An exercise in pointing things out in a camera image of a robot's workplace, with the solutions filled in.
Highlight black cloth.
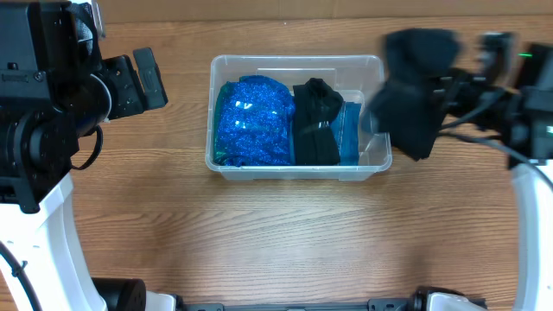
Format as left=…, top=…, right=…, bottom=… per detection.
left=292, top=78, right=344, bottom=166
left=359, top=29, right=461, bottom=135
left=389, top=105, right=445, bottom=161

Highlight blue green sequin cloth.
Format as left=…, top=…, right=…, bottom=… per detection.
left=213, top=75, right=296, bottom=167

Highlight blue denim jeans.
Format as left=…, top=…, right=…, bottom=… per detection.
left=331, top=102, right=361, bottom=166

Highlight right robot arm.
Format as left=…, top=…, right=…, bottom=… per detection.
left=404, top=29, right=552, bottom=310

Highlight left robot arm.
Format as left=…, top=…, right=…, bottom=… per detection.
left=1, top=1, right=184, bottom=311

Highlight clear plastic storage bin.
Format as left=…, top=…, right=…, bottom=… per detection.
left=205, top=54, right=392, bottom=181

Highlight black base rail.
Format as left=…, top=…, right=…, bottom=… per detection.
left=176, top=298, right=429, bottom=311

